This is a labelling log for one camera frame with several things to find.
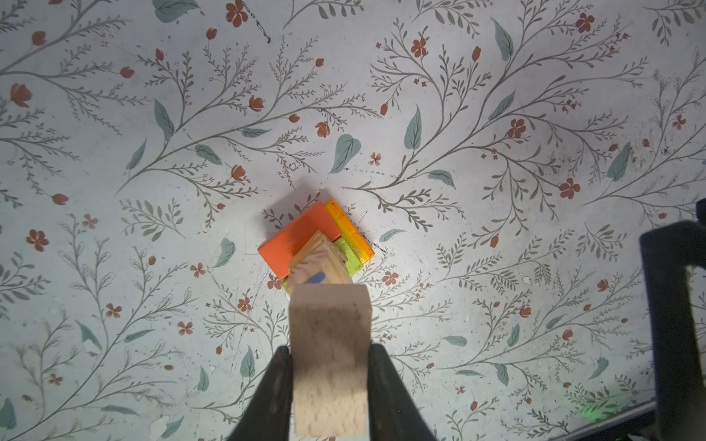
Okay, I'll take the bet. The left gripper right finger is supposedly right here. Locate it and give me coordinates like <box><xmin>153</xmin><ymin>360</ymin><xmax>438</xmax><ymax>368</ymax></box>
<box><xmin>367</xmin><ymin>344</ymin><xmax>436</xmax><ymax>441</ymax></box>

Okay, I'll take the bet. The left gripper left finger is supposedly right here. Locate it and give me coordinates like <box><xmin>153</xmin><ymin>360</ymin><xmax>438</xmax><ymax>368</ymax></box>
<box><xmin>227</xmin><ymin>345</ymin><xmax>292</xmax><ymax>441</ymax></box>

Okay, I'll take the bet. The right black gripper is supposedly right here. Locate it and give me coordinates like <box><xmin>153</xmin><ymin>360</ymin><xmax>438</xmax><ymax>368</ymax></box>
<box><xmin>640</xmin><ymin>200</ymin><xmax>705</xmax><ymax>440</ymax></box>

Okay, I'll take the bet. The natural wood long block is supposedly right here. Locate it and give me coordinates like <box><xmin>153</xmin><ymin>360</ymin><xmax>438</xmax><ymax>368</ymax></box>
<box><xmin>289</xmin><ymin>284</ymin><xmax>372</xmax><ymax>437</ymax></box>

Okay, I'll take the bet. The green wood block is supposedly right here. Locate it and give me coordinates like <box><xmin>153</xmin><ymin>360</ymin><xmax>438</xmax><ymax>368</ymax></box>
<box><xmin>334</xmin><ymin>237</ymin><xmax>363</xmax><ymax>277</ymax></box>

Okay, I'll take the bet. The letter R wood cube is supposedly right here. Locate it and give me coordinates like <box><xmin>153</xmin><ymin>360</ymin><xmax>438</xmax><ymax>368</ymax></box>
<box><xmin>284</xmin><ymin>232</ymin><xmax>352</xmax><ymax>295</ymax></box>

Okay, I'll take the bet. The red orange wood block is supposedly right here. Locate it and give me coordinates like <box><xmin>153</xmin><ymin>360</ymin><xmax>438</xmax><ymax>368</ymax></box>
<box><xmin>257</xmin><ymin>202</ymin><xmax>341</xmax><ymax>280</ymax></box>

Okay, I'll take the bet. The orange yellow wood block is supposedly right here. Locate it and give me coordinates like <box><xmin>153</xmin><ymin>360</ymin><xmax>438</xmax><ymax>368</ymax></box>
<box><xmin>325</xmin><ymin>200</ymin><xmax>375</xmax><ymax>265</ymax></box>

